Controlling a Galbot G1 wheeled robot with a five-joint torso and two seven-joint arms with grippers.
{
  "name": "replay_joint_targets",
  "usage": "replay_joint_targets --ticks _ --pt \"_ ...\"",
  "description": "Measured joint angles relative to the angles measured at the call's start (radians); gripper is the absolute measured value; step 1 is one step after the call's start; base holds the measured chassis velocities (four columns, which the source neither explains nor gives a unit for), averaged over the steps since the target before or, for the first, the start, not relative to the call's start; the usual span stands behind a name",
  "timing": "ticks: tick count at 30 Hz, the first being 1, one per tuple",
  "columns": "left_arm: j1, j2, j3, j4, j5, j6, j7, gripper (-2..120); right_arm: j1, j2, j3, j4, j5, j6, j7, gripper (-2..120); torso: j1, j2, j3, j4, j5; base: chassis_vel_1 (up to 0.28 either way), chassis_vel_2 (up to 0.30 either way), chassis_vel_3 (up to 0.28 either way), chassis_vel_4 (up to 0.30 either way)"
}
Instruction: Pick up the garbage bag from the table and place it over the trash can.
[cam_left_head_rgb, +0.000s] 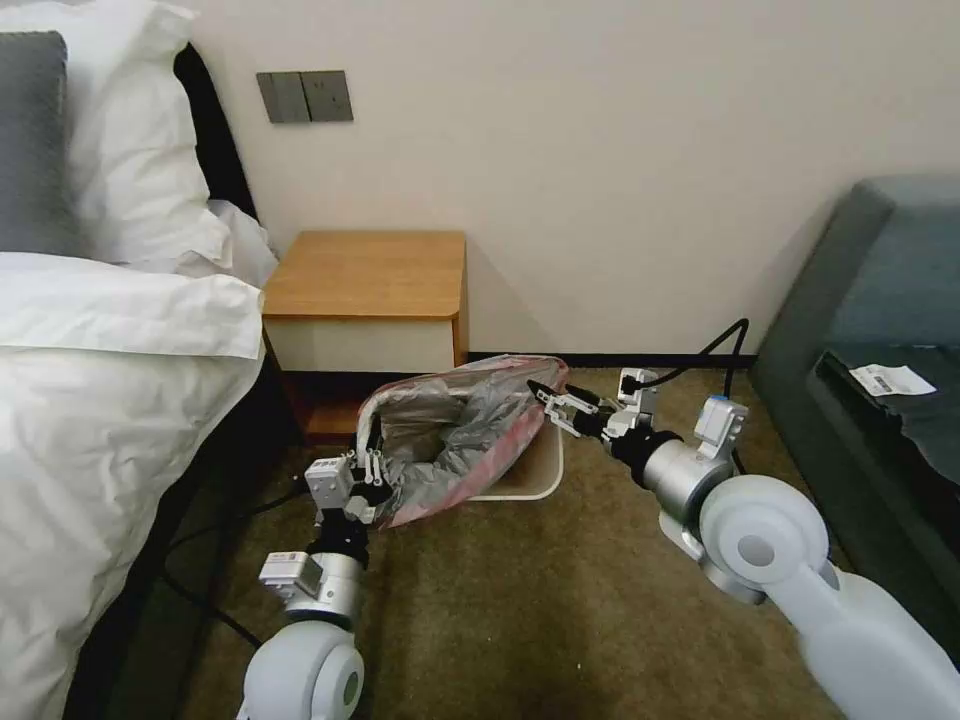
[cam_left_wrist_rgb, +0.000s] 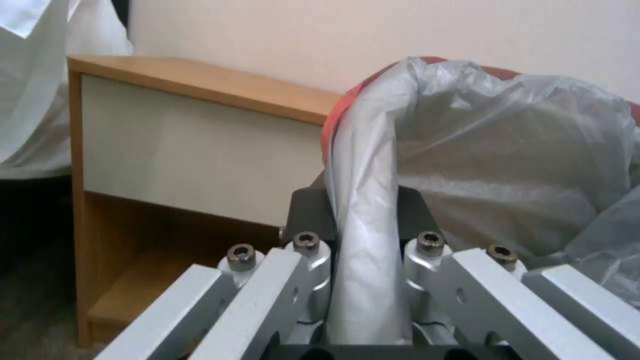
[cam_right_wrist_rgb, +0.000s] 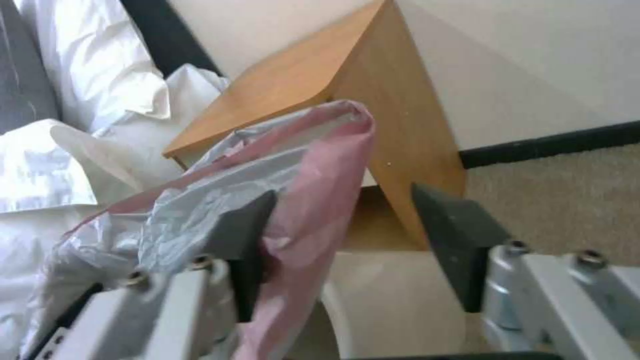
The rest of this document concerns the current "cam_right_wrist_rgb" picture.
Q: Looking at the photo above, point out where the pink plastic garbage bag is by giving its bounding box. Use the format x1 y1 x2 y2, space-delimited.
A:
19 99 376 360

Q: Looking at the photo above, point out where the white trash can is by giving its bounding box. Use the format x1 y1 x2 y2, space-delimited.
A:
319 249 501 360

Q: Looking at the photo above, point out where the grey pillow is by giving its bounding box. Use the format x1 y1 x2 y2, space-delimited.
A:
0 0 62 134

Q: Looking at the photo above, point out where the black skirting board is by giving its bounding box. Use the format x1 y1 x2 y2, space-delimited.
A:
457 119 640 169

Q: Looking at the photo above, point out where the white pillow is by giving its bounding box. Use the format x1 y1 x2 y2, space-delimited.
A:
14 0 231 125

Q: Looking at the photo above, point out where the wooden bedside table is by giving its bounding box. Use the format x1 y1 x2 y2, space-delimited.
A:
162 0 469 252

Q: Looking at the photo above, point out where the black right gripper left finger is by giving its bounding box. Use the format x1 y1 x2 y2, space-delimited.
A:
30 189 279 360

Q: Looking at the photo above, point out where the white duvet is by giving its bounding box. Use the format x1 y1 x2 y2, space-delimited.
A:
0 112 186 360

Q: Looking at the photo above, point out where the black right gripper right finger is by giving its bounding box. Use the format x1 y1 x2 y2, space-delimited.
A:
410 182 640 360

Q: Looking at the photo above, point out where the dark bed headboard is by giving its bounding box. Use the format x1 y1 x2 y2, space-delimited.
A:
119 0 232 89

